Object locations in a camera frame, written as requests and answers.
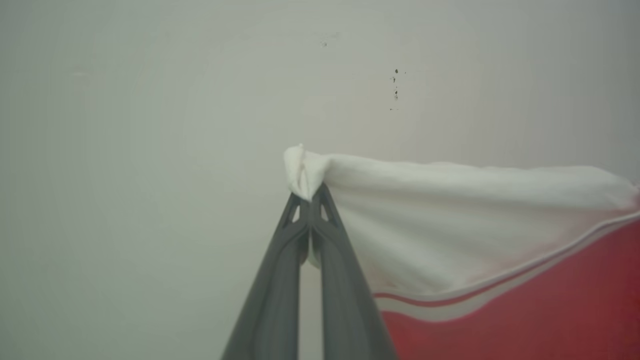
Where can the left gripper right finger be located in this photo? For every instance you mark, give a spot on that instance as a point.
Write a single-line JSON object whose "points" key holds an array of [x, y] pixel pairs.
{"points": [[347, 300]]}

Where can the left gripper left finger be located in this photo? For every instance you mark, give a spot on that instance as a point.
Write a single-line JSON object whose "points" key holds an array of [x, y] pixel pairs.
{"points": [[272, 300]]}

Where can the red white basketball jersey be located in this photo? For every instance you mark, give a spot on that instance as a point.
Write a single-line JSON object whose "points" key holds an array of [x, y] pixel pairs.
{"points": [[450, 225]]}

